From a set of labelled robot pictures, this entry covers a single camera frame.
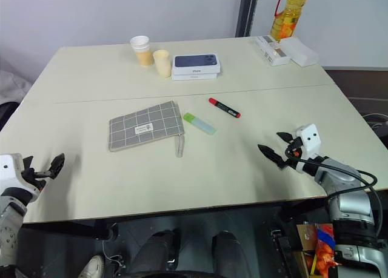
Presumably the red and black marker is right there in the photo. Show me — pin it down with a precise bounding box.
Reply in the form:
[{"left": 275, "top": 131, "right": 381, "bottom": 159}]
[{"left": 208, "top": 97, "right": 243, "bottom": 119}]

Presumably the white labelled carton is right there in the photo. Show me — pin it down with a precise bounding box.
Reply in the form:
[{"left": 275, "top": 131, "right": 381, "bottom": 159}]
[{"left": 253, "top": 35, "right": 292, "bottom": 67}]

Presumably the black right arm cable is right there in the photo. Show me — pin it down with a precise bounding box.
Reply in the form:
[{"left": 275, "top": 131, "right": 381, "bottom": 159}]
[{"left": 287, "top": 157, "right": 383, "bottom": 246}]

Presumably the grey crumpled cover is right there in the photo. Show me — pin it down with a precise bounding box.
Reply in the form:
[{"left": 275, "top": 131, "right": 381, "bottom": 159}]
[{"left": 0, "top": 58, "right": 33, "bottom": 104}]

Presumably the green capped highlighter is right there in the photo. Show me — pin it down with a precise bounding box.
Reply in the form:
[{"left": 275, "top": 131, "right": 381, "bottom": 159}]
[{"left": 182, "top": 111, "right": 218, "bottom": 136}]

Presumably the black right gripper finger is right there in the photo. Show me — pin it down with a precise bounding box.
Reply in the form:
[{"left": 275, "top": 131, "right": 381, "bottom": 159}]
[
  {"left": 257, "top": 144, "right": 286, "bottom": 170},
  {"left": 276, "top": 131, "right": 295, "bottom": 144}
]

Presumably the black chair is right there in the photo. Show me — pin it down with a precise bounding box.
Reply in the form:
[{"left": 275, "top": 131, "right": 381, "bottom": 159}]
[{"left": 0, "top": 101, "right": 22, "bottom": 132}]

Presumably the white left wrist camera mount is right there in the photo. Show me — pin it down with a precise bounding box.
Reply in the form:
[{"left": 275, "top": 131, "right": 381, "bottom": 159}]
[{"left": 0, "top": 153, "right": 47, "bottom": 204}]

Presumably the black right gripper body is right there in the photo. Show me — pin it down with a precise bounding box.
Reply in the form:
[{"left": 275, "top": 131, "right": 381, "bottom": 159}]
[{"left": 279, "top": 136, "right": 304, "bottom": 170}]

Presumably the dark grey rounded shape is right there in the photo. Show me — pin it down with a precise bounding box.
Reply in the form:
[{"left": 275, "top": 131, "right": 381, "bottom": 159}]
[{"left": 127, "top": 228, "right": 182, "bottom": 276}]

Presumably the black table frame bar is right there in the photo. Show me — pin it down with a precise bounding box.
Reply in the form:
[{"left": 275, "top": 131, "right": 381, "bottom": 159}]
[{"left": 22, "top": 219, "right": 118, "bottom": 242}]

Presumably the white plastic box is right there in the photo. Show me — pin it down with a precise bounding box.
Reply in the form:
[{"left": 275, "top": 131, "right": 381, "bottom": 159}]
[{"left": 279, "top": 36, "right": 320, "bottom": 67}]

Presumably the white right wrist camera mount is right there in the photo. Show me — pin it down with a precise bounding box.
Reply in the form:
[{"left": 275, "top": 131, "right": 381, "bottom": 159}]
[{"left": 295, "top": 123, "right": 323, "bottom": 173}]

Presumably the yellow cooking oil bottle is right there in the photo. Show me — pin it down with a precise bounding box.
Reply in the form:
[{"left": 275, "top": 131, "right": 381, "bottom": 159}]
[{"left": 270, "top": 0, "right": 310, "bottom": 43}]

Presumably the dark grey upright post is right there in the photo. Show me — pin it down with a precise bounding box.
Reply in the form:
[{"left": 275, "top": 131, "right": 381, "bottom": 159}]
[{"left": 234, "top": 0, "right": 261, "bottom": 38}]

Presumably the white paper cup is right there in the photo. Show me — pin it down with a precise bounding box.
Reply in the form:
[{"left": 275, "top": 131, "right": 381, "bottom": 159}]
[{"left": 130, "top": 35, "right": 150, "bottom": 52}]

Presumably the thin loose wire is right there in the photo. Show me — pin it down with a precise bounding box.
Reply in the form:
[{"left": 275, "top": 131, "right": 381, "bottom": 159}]
[{"left": 101, "top": 240, "right": 127, "bottom": 268}]

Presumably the phone box with blue print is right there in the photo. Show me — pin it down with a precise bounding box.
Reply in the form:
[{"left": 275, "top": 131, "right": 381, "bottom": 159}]
[{"left": 172, "top": 54, "right": 221, "bottom": 76}]

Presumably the brown cardboard box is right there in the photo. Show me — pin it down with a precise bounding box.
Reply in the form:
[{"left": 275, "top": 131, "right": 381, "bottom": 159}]
[{"left": 295, "top": 222, "right": 321, "bottom": 278}]

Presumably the white shoe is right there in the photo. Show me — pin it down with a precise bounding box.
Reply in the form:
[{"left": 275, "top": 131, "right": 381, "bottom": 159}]
[{"left": 78, "top": 254, "right": 106, "bottom": 278}]

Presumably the orange net bag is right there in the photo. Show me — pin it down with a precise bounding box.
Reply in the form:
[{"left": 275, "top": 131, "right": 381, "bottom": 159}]
[{"left": 312, "top": 223, "right": 338, "bottom": 277}]

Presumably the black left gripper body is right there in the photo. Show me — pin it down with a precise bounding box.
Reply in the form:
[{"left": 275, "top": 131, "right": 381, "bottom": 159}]
[{"left": 22, "top": 166, "right": 53, "bottom": 191}]

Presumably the cream paper cup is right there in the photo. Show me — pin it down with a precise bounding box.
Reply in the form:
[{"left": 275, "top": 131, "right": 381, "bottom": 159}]
[{"left": 152, "top": 49, "right": 173, "bottom": 78}]

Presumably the grey checked pencil case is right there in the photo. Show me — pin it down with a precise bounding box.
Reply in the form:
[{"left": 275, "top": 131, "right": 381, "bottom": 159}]
[{"left": 108, "top": 100, "right": 187, "bottom": 159}]

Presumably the black table frame bracket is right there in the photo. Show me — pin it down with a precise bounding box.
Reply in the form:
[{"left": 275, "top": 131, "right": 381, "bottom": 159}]
[{"left": 268, "top": 227, "right": 296, "bottom": 278}]

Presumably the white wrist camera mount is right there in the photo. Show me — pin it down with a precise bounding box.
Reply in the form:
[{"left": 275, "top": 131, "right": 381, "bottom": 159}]
[
  {"left": 0, "top": 153, "right": 47, "bottom": 204},
  {"left": 295, "top": 123, "right": 323, "bottom": 173}
]

